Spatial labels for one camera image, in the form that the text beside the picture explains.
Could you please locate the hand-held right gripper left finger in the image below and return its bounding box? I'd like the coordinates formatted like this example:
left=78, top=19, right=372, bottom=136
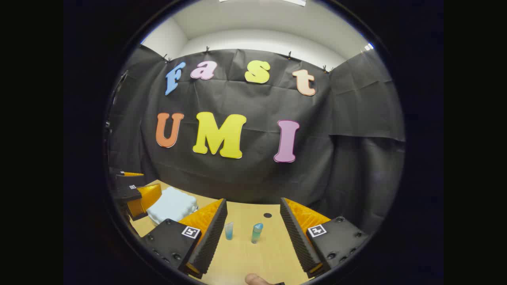
left=141, top=198, right=228, bottom=279

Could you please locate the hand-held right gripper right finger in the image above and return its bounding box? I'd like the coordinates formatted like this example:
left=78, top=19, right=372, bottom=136
left=280, top=197, right=370, bottom=279

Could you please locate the light blue suitcase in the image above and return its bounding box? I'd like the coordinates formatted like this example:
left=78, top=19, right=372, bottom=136
left=147, top=186, right=198, bottom=225

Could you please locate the black backdrop cloth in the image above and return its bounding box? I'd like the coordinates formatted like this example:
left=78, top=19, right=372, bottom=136
left=106, top=44, right=406, bottom=238

